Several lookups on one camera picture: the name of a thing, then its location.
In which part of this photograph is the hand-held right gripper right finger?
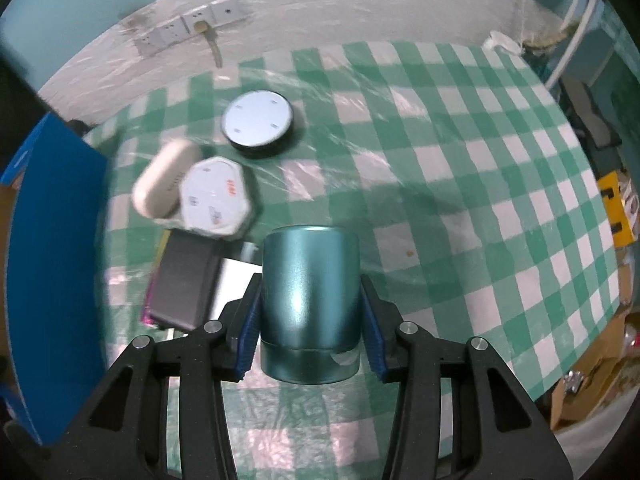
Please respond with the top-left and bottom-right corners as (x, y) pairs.
(360, 276), (573, 480)

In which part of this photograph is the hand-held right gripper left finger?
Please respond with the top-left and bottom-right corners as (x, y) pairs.
(42, 275), (263, 480)

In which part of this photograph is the teal metal cup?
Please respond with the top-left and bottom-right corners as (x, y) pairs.
(260, 226), (362, 385)

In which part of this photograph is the dark grey power bank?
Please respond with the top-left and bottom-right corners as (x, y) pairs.
(149, 230), (221, 332)

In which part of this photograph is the white hexagonal box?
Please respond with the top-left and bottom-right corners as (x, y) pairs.
(179, 156), (256, 241)

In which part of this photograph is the blue-edged cardboard box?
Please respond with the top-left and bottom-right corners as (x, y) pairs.
(0, 112), (108, 448)

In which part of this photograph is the cream oval case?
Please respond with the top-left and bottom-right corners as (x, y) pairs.
(132, 139), (201, 220)

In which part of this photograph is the round black grey-topped disc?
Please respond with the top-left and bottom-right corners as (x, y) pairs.
(221, 90), (295, 157)

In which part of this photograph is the open brown carton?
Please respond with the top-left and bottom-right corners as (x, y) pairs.
(550, 305), (640, 431)

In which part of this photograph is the yellow black box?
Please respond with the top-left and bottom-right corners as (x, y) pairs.
(597, 170), (636, 248)

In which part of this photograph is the black case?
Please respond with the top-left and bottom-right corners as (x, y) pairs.
(560, 77), (623, 150)

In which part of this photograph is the white plastic holder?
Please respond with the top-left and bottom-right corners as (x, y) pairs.
(484, 30), (523, 53)

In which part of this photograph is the white pipe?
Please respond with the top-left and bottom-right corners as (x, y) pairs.
(547, 0), (598, 88)

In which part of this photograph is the beige plug with cable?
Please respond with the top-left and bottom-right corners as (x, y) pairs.
(194, 21), (222, 68)

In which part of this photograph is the white wall socket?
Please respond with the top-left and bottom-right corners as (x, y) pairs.
(184, 7), (217, 37)
(134, 30), (166, 58)
(159, 17), (191, 45)

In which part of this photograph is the white single-hole wall plate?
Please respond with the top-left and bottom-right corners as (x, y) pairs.
(210, 1), (248, 25)

